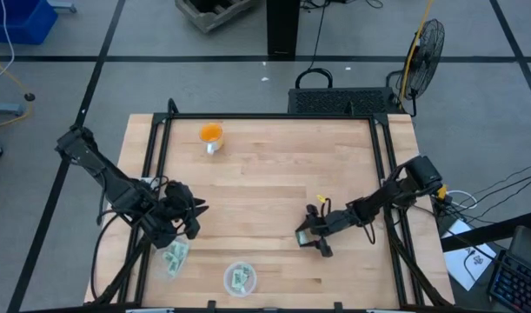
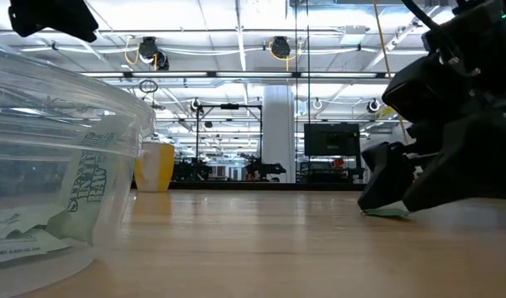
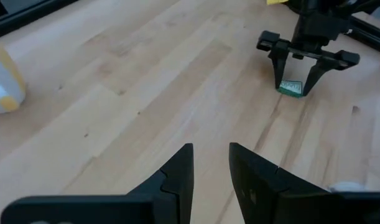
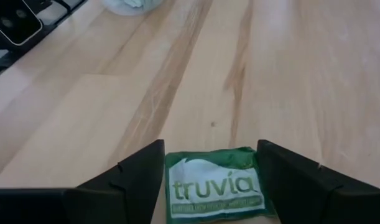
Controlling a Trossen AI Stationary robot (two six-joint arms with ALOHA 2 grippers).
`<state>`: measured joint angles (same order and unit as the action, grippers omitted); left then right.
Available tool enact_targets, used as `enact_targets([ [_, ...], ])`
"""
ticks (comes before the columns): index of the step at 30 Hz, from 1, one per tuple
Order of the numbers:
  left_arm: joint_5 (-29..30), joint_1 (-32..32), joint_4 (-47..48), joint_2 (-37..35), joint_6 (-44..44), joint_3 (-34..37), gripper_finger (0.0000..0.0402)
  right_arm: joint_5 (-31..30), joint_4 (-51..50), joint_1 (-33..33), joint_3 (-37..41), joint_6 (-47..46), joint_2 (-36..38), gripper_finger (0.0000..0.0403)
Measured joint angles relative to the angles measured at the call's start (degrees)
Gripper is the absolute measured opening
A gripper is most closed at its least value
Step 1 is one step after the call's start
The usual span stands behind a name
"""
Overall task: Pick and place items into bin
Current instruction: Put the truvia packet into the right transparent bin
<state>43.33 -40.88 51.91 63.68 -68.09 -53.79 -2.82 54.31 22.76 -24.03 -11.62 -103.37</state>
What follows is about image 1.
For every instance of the black keyboard with coloured keys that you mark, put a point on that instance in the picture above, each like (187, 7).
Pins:
(517, 282)

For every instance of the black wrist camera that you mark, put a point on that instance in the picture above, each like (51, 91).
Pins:
(192, 228)
(327, 251)

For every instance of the wooden pallet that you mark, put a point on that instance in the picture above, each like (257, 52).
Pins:
(208, 17)

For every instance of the black upright post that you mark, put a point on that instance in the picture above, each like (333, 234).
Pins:
(282, 26)

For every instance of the black aluminium table frame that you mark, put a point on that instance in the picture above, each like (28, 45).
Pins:
(269, 116)

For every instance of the pale green stevia packet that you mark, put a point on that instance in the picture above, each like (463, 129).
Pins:
(237, 277)
(174, 268)
(247, 269)
(179, 249)
(169, 258)

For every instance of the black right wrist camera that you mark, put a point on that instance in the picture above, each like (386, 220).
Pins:
(327, 251)

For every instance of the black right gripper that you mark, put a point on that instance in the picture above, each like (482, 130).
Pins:
(336, 221)

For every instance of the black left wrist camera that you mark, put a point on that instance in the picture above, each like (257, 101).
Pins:
(192, 228)

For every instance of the clear bag with green items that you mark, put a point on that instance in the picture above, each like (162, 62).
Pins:
(160, 267)

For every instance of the yellow and white mug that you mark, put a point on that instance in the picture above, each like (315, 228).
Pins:
(210, 132)

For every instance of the black table edge clamp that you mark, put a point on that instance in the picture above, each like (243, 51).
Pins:
(338, 307)
(211, 305)

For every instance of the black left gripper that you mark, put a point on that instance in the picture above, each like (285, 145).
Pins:
(178, 200)

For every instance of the white paper sheet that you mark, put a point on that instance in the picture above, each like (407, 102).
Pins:
(460, 261)

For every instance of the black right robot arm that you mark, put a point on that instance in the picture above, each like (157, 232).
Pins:
(417, 174)

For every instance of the clear round plastic container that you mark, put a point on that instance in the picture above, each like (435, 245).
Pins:
(228, 284)

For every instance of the black floor fan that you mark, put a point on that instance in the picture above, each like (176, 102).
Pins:
(426, 56)

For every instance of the blue plastic bin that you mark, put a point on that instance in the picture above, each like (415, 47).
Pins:
(17, 19)

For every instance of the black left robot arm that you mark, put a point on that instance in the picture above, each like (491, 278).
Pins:
(113, 182)

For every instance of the black floor bar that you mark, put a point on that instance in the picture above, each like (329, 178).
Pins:
(486, 232)

